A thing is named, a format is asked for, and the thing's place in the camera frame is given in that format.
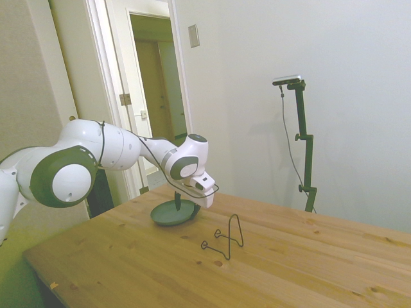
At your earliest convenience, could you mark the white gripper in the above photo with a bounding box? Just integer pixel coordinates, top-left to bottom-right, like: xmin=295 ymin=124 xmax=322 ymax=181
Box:
xmin=175 ymin=184 xmax=215 ymax=222

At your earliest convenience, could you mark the dark green round plate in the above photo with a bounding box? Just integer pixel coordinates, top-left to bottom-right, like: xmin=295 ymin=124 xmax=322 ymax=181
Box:
xmin=150 ymin=199 xmax=198 ymax=227

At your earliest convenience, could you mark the beige corridor door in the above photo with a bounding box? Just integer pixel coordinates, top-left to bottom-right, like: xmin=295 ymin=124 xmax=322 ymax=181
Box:
xmin=157 ymin=41 xmax=188 ymax=139

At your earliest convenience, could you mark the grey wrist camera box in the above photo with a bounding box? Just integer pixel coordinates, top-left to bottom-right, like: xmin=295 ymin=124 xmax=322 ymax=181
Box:
xmin=189 ymin=175 xmax=216 ymax=195

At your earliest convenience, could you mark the black wire plate stand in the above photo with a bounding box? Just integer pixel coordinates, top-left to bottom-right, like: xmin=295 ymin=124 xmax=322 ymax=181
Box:
xmin=200 ymin=214 xmax=245 ymax=261

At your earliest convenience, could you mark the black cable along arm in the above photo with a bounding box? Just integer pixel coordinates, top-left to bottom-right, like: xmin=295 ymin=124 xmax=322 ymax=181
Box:
xmin=96 ymin=120 xmax=221 ymax=197

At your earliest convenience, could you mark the black jointed camera stand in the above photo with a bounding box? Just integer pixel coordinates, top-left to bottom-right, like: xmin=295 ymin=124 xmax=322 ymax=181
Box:
xmin=285 ymin=81 xmax=319 ymax=213

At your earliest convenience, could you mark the silver exterior camera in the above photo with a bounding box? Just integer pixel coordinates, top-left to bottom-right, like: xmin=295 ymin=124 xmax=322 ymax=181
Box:
xmin=272 ymin=74 xmax=303 ymax=87

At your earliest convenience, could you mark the grey wall switch plate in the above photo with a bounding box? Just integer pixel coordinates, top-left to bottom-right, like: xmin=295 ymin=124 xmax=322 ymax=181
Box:
xmin=188 ymin=24 xmax=200 ymax=49

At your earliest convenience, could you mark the white door frame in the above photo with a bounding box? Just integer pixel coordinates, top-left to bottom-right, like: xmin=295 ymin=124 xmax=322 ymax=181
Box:
xmin=85 ymin=0 xmax=193 ymax=200

